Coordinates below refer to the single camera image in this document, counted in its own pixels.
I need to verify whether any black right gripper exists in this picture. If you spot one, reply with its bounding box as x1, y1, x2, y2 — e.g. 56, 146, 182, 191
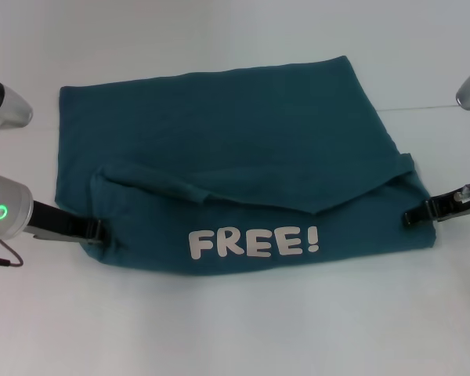
403, 183, 470, 228

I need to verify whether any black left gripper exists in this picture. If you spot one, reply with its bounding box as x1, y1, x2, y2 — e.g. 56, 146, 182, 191
25, 201, 105, 247

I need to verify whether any teal blue t-shirt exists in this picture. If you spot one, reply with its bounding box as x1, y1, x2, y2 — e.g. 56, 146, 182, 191
53, 55, 439, 277

